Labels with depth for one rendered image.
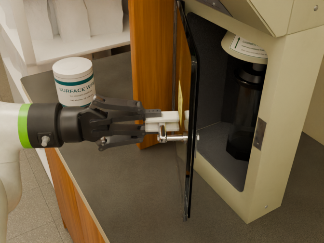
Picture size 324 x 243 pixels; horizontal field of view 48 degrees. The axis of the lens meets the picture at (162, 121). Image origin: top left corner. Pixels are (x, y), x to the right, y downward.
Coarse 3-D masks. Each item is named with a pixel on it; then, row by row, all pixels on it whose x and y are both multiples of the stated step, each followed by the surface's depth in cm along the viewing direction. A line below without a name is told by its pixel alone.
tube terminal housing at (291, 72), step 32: (192, 0) 77; (320, 0) 58; (256, 32) 64; (288, 32) 58; (320, 32) 62; (288, 64) 62; (320, 64) 67; (288, 96) 67; (288, 128) 73; (256, 160) 74; (288, 160) 80; (224, 192) 90; (256, 192) 80
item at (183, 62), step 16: (176, 16) 80; (176, 32) 81; (176, 48) 82; (192, 48) 59; (176, 64) 83; (192, 64) 56; (176, 80) 84; (192, 80) 58; (176, 96) 86; (192, 96) 60; (192, 112) 61; (192, 128) 64; (176, 144) 90; (176, 160) 91
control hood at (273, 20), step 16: (224, 0) 58; (240, 0) 52; (256, 0) 51; (272, 0) 52; (288, 0) 54; (240, 16) 60; (256, 16) 53; (272, 16) 54; (288, 16) 56; (272, 32) 56
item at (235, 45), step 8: (224, 40) 76; (232, 40) 73; (240, 40) 72; (224, 48) 75; (232, 48) 73; (240, 48) 72; (248, 48) 71; (256, 48) 70; (240, 56) 72; (248, 56) 71; (256, 56) 70; (264, 56) 70
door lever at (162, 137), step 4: (160, 124) 72; (164, 124) 72; (160, 128) 71; (164, 128) 71; (160, 132) 70; (164, 132) 70; (184, 132) 70; (160, 136) 69; (164, 136) 69; (168, 136) 70; (172, 136) 70; (176, 136) 70; (180, 136) 70; (184, 136) 69; (160, 140) 69; (164, 140) 69; (168, 140) 70; (172, 140) 70; (176, 140) 70; (180, 140) 70; (184, 140) 69
